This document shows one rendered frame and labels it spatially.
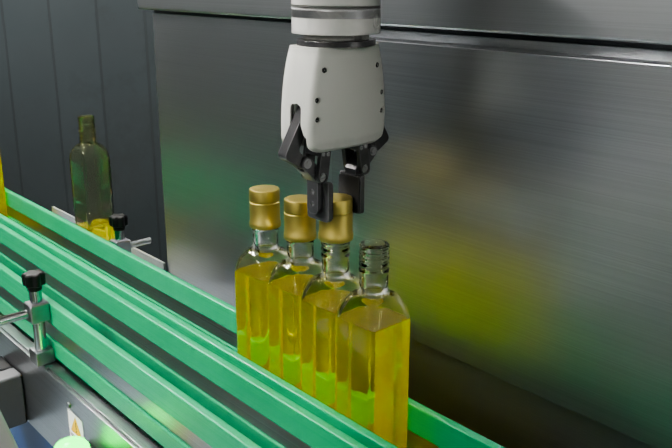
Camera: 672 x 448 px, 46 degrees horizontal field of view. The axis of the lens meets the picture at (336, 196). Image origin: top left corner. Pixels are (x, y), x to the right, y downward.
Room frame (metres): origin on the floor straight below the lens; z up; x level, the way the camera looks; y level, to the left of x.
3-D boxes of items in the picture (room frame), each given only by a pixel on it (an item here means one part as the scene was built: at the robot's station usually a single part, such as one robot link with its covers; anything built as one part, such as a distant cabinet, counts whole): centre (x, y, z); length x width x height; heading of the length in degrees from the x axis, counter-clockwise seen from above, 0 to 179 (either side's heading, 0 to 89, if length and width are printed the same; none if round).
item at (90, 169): (1.42, 0.45, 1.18); 0.06 x 0.06 x 0.26; 46
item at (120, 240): (1.25, 0.34, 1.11); 0.07 x 0.04 x 0.13; 132
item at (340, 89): (0.76, 0.00, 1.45); 0.10 x 0.07 x 0.11; 132
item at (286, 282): (0.81, 0.04, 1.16); 0.06 x 0.06 x 0.21; 41
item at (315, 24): (0.77, 0.00, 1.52); 0.09 x 0.08 x 0.03; 132
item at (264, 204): (0.85, 0.08, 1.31); 0.04 x 0.04 x 0.04
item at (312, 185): (0.74, 0.02, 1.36); 0.03 x 0.03 x 0.07; 42
